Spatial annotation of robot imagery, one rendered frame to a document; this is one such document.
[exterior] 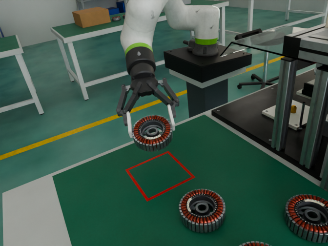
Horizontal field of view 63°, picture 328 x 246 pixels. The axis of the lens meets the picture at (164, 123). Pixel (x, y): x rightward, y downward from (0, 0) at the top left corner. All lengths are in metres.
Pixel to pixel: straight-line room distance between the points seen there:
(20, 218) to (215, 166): 0.57
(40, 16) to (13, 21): 0.58
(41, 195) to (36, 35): 6.48
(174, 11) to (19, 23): 5.93
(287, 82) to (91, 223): 0.62
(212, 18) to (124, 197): 1.04
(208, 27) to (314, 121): 0.89
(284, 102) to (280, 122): 0.07
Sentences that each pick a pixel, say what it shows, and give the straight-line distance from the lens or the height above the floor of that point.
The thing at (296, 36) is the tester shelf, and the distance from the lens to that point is 0.72.
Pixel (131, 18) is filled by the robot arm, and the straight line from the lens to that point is 0.86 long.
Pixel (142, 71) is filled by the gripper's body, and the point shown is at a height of 1.03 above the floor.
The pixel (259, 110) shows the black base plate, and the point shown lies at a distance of 1.09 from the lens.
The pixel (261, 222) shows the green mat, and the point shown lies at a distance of 0.71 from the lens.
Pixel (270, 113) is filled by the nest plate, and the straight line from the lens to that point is 1.04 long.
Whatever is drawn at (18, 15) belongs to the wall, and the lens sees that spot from 7.17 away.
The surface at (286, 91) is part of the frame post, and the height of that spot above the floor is 0.97.
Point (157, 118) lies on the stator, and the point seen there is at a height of 0.92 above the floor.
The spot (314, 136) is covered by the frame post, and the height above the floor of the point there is 0.88.
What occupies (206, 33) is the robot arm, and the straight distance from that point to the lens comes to 1.50.
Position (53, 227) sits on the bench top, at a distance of 0.79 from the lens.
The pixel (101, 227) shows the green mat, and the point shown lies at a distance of 0.74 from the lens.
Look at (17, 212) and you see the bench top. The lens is 0.89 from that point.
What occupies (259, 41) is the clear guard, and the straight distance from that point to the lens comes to 0.87.
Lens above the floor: 1.30
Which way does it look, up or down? 31 degrees down
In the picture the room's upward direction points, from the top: 8 degrees counter-clockwise
